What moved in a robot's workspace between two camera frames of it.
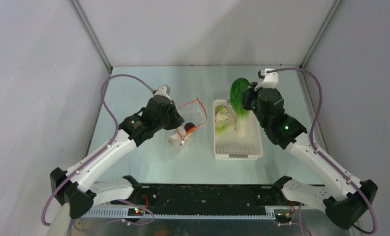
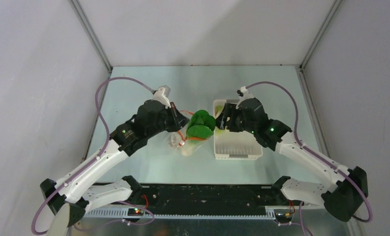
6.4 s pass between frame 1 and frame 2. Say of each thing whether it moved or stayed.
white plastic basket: stayed
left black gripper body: stayed
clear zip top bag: moved
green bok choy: moved
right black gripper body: moved
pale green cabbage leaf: stayed
